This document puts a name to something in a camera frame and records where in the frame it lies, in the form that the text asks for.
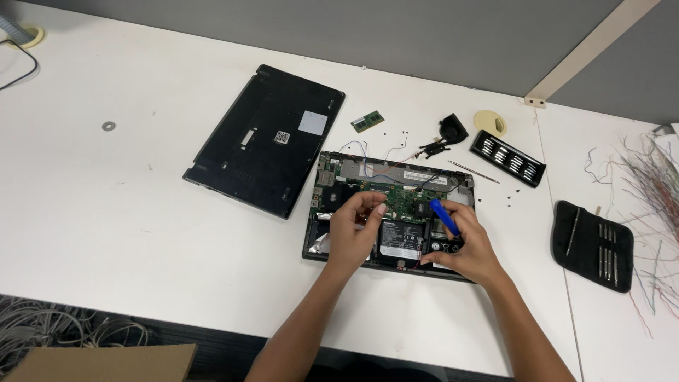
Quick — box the thin metal screwdriver shaft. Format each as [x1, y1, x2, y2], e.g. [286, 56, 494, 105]
[448, 160, 501, 185]

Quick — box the person's left hand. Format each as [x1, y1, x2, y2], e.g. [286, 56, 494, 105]
[327, 190, 389, 278]

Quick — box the black heat pipe bracket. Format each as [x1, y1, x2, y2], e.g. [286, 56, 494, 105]
[415, 138, 452, 160]

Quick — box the green memory module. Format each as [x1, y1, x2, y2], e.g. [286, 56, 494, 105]
[350, 110, 385, 134]

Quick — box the heap of grey cables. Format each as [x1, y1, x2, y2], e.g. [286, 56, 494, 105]
[0, 294, 152, 375]

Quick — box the row of metal screwdriver bits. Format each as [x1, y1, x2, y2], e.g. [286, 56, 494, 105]
[598, 223, 620, 288]

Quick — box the beige partition post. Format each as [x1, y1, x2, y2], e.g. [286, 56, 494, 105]
[523, 0, 662, 109]

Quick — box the blue plastic pry tool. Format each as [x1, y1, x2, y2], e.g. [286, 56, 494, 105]
[429, 199, 461, 237]

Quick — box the thin black antenna wire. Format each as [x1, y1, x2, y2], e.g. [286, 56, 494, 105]
[382, 136, 409, 163]

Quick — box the long metal pouch tool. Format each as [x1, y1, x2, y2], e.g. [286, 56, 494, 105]
[565, 207, 581, 257]

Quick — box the opened black laptop chassis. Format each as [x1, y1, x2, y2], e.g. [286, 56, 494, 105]
[302, 151, 476, 283]

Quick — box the black laptop battery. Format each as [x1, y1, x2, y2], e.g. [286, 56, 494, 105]
[376, 218, 426, 267]

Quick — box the black cable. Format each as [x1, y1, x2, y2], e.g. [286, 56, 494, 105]
[0, 38, 39, 92]

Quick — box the brown cardboard box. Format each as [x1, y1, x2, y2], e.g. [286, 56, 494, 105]
[0, 343, 198, 382]

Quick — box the black fabric tool pouch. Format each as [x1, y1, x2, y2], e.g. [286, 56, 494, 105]
[551, 200, 635, 294]

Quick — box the beige round cable grommet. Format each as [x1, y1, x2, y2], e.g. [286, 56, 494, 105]
[473, 109, 508, 138]

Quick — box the beige grommet with grey hose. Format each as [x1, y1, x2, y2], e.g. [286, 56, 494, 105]
[0, 13, 46, 51]

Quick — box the black screwdriver bit case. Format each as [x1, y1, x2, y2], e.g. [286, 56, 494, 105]
[469, 129, 547, 189]

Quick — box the thin blue laptop wire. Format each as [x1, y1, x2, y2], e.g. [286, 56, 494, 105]
[339, 140, 396, 184]

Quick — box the black laptop bottom cover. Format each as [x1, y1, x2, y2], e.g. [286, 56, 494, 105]
[182, 64, 346, 220]

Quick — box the person's right hand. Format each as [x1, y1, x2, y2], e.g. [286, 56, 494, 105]
[419, 199, 508, 289]

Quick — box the black laptop cooling fan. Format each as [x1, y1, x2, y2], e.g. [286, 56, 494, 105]
[439, 112, 470, 145]

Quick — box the heap of coloured wires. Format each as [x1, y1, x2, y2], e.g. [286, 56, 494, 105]
[584, 132, 679, 340]

